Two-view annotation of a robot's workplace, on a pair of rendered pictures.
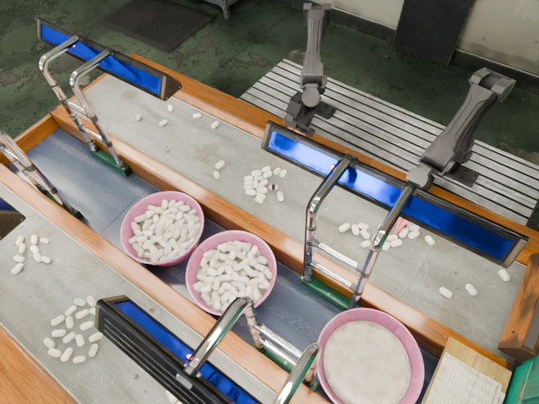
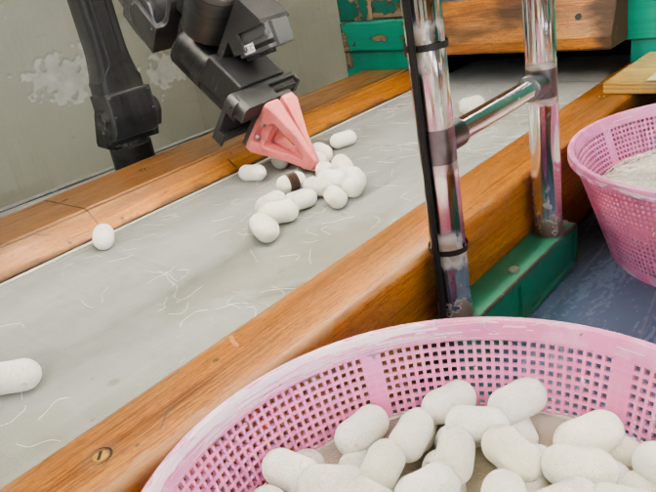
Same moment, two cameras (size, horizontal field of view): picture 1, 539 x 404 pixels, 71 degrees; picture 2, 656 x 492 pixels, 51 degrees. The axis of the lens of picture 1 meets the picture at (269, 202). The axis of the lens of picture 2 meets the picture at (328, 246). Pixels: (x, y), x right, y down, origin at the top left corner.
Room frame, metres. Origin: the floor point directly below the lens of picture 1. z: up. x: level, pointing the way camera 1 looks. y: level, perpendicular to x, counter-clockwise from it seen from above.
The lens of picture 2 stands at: (0.48, 0.32, 0.96)
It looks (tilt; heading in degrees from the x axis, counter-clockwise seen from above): 24 degrees down; 275
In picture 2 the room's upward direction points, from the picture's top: 11 degrees counter-clockwise
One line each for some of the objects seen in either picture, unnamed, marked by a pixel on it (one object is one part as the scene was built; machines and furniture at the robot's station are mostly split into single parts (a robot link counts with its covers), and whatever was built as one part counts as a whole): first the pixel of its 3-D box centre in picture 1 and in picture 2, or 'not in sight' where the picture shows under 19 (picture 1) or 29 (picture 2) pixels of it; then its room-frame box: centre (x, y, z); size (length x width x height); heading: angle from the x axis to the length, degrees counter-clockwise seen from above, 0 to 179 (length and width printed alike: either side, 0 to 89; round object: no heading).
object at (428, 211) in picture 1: (378, 181); not in sight; (0.50, -0.25, 1.08); 0.62 x 0.08 x 0.07; 50
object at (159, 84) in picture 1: (101, 53); not in sight; (1.12, 0.49, 1.08); 0.62 x 0.08 x 0.07; 50
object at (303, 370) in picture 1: (261, 381); not in sight; (0.14, 0.05, 0.90); 0.20 x 0.19 x 0.45; 50
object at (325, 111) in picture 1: (313, 98); not in sight; (1.23, -0.22, 0.71); 0.20 x 0.07 x 0.08; 47
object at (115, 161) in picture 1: (104, 109); not in sight; (1.06, 0.55, 0.90); 0.20 x 0.19 x 0.45; 50
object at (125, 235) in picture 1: (166, 232); not in sight; (0.64, 0.35, 0.72); 0.27 x 0.27 x 0.10
